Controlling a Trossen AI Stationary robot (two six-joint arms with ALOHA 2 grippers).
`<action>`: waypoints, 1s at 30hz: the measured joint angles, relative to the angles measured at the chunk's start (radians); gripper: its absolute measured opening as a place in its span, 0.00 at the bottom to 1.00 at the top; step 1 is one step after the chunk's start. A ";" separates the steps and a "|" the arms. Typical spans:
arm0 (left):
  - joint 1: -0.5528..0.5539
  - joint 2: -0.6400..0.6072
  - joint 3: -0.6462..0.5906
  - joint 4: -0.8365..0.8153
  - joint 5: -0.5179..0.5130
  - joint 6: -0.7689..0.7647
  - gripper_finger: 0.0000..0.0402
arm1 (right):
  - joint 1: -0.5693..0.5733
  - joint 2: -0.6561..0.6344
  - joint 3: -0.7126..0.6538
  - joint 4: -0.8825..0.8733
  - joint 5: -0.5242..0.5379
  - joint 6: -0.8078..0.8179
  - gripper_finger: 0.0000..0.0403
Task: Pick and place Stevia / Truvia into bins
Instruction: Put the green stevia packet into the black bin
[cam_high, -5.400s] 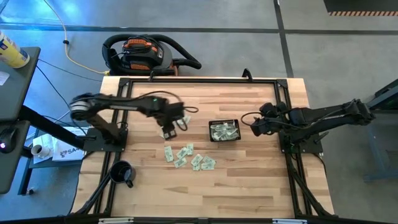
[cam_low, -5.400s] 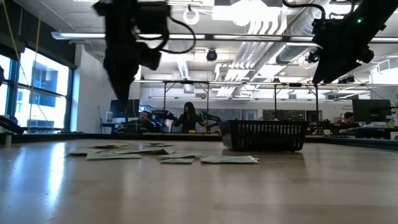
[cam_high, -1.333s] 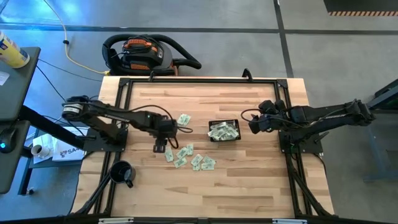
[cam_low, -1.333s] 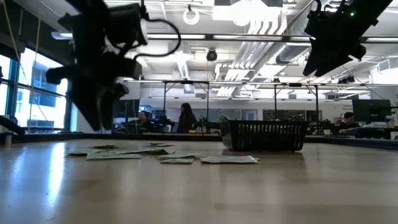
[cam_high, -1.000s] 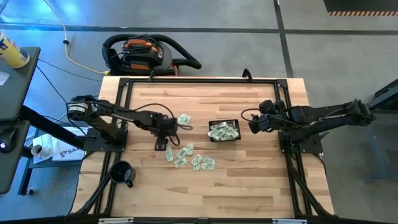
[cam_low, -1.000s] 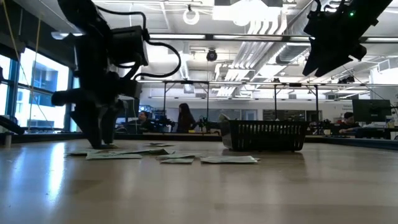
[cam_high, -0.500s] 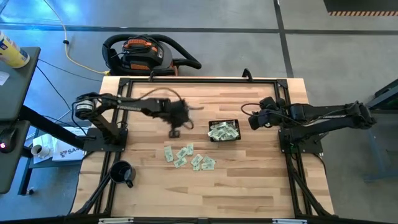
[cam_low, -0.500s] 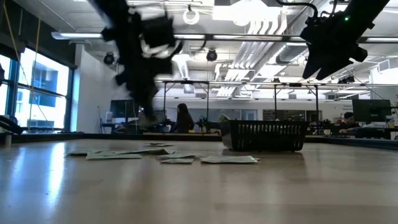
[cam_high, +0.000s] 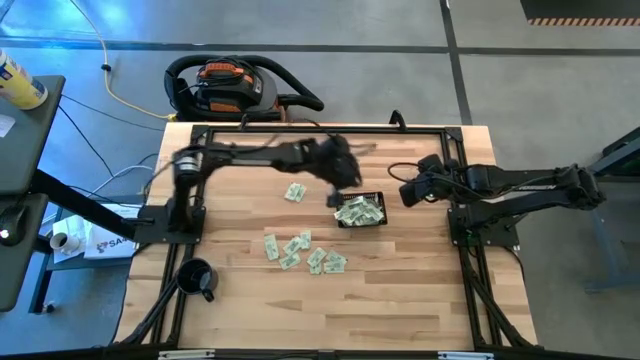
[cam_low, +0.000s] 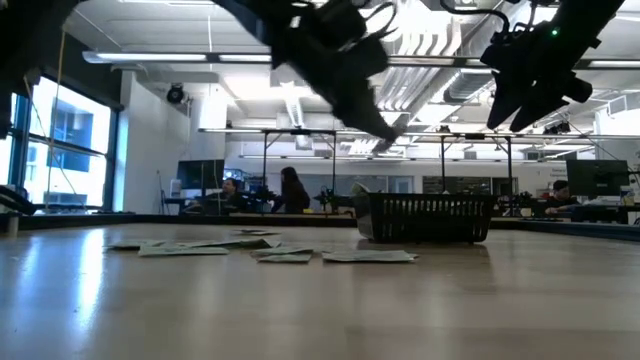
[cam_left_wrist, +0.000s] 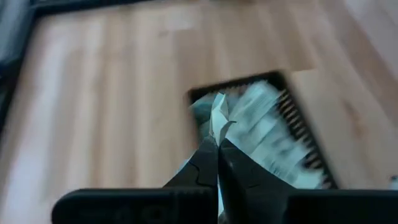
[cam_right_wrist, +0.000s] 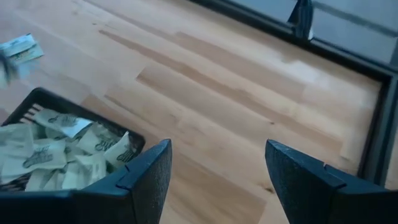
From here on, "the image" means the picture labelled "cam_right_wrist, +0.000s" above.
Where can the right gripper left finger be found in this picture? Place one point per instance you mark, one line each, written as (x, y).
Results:
(140, 193)

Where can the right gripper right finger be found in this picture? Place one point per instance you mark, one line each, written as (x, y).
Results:
(304, 193)

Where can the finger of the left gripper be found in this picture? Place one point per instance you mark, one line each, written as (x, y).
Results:
(7, 67)

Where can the black plastic slotted basket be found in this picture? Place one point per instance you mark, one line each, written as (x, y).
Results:
(46, 95)

